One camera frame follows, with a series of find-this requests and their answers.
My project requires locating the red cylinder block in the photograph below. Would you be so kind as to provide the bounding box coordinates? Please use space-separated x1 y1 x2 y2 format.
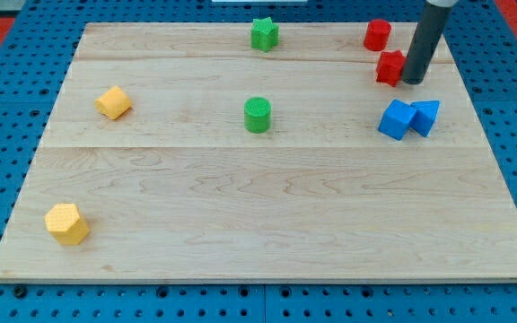
363 19 391 51

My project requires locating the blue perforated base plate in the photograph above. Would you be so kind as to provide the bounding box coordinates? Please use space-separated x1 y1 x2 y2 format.
0 0 517 322

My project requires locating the blue cube block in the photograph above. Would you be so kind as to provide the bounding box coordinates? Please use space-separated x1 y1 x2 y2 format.
378 100 417 141

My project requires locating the yellow hexagon block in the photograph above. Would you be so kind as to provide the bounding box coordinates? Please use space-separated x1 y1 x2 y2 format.
44 203 91 246

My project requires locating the green star block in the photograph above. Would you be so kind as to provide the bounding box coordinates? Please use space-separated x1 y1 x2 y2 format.
250 17 279 52

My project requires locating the light wooden board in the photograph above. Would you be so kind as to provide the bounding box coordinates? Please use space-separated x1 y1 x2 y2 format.
0 22 517 284

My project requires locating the yellow half-round block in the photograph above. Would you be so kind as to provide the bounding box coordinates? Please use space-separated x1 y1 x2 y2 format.
94 86 132 120

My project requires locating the green cylinder block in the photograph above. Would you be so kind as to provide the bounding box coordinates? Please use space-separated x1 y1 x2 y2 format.
244 97 271 134

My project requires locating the red star block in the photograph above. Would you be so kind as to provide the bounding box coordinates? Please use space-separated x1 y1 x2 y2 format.
376 50 406 87

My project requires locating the blue triangular prism block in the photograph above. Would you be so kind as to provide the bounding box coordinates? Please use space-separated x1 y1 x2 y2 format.
410 100 441 137

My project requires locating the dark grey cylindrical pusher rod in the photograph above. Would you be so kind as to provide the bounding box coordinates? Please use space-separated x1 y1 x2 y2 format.
401 0 452 85

